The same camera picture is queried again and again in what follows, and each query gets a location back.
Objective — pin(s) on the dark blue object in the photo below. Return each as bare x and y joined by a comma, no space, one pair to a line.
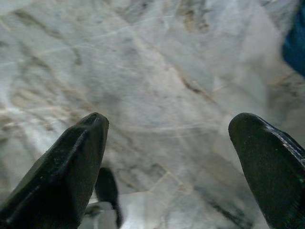
296,47

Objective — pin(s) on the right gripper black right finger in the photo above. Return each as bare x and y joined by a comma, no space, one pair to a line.
269,171

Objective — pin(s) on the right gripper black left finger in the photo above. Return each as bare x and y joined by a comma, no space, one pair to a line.
59,179

